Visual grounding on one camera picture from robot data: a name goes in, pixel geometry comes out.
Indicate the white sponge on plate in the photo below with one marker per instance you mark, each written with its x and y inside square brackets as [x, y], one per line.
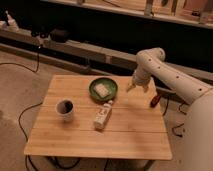
[101, 90]

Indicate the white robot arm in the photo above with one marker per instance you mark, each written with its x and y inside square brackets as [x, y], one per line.
[197, 150]

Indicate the red pepper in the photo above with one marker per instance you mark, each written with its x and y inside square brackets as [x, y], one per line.
[155, 100]

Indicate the black device on ledge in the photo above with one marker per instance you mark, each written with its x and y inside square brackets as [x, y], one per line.
[59, 35]

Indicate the white spray bottle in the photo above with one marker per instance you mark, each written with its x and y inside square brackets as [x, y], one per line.
[12, 22]

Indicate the white mug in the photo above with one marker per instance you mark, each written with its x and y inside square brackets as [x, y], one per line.
[64, 109]

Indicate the wooden table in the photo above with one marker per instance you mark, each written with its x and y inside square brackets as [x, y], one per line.
[71, 124]

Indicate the green plate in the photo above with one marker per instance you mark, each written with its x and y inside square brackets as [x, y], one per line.
[109, 83]

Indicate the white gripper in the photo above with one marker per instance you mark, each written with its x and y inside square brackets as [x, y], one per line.
[140, 78]

